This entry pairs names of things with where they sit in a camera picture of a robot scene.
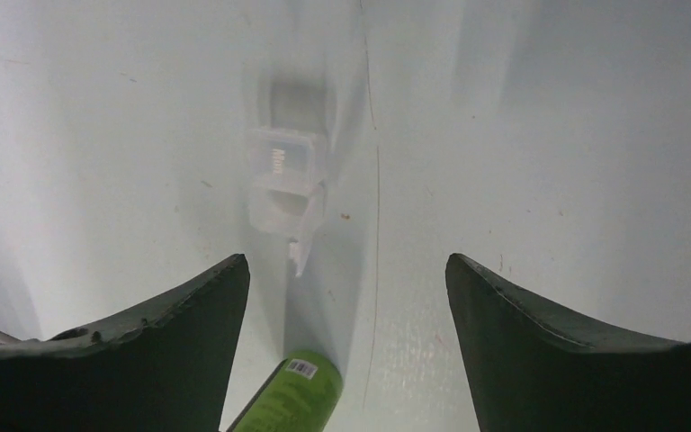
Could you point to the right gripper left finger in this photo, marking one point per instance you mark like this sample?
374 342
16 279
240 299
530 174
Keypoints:
161 365

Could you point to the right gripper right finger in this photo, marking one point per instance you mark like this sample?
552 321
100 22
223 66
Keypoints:
533 364

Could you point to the green pill bottle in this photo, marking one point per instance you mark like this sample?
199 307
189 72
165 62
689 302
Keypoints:
298 396

